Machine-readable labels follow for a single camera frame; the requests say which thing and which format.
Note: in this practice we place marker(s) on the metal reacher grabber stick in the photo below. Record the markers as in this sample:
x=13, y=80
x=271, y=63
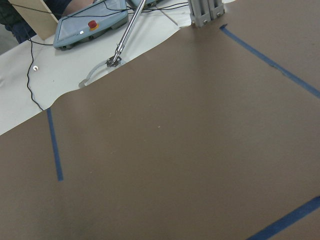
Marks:
x=115, y=60

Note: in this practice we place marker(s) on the teach pendant far one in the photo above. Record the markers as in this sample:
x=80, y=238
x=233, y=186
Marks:
x=147, y=4

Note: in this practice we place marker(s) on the seated person black shirt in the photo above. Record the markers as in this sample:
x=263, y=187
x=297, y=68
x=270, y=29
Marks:
x=25, y=17

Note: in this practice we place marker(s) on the teach pendant near post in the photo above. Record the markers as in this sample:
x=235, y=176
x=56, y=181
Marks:
x=90, y=22

